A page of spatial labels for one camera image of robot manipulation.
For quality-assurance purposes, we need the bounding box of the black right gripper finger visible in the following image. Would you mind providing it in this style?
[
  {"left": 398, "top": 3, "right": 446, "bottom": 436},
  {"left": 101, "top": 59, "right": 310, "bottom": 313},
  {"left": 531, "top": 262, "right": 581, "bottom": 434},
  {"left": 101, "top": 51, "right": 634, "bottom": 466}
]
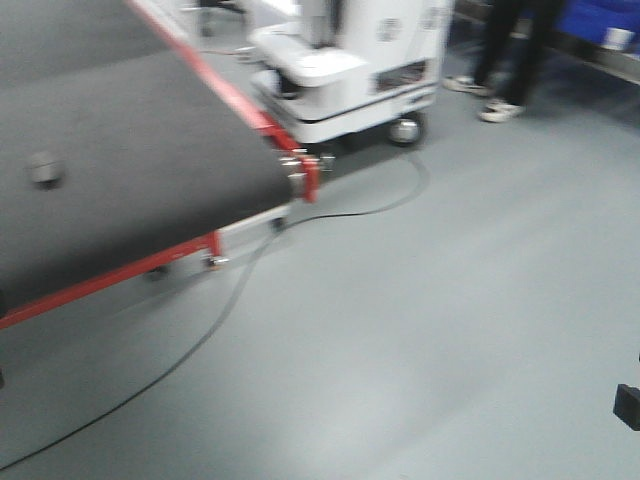
[{"left": 613, "top": 384, "right": 640, "bottom": 431}]

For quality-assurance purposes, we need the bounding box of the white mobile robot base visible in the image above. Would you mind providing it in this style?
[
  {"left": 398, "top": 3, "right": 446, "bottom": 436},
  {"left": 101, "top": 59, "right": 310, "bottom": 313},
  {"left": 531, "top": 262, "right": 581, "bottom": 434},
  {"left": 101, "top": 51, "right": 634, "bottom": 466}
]
[{"left": 250, "top": 0, "right": 455, "bottom": 146}]

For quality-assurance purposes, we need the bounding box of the red-framed conveyor machine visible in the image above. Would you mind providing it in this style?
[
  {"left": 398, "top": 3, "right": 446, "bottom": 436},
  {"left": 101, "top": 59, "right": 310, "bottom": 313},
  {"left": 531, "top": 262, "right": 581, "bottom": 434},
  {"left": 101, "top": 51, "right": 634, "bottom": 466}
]
[{"left": 1, "top": 1, "right": 320, "bottom": 327}]

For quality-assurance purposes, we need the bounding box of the person in black trousers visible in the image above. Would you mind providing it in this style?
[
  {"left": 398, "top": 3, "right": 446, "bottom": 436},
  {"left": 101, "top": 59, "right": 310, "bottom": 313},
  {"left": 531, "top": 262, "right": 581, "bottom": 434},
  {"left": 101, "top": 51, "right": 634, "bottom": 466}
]
[{"left": 442, "top": 0, "right": 566, "bottom": 124}]

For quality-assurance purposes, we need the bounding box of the grey floor power cable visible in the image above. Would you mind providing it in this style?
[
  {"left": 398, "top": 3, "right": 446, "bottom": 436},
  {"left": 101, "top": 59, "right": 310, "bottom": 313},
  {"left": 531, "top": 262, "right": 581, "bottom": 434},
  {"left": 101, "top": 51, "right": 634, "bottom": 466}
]
[{"left": 0, "top": 149, "right": 431, "bottom": 474}]

